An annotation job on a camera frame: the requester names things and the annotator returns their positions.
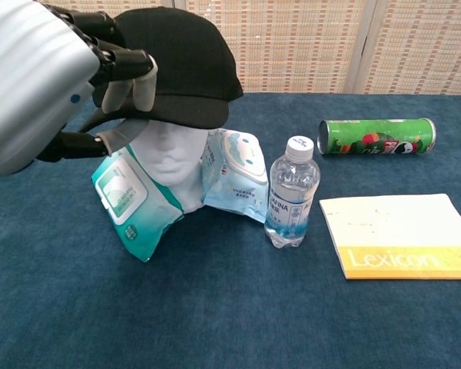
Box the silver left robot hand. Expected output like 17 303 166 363
0 0 158 177

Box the black cap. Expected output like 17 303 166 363
111 6 245 130

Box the white foam mannequin head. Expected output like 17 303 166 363
128 118 211 214

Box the clear plastic water bottle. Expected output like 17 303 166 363
264 135 321 249

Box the green Pringles can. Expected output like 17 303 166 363
317 118 437 156

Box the green wet wipes pack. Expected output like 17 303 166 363
91 145 185 264

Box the light blue wet wipes pack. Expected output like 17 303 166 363
200 128 270 224

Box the blue carpet table cover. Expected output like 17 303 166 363
0 91 461 369

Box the white and yellow Lexicon book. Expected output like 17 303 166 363
318 193 461 281

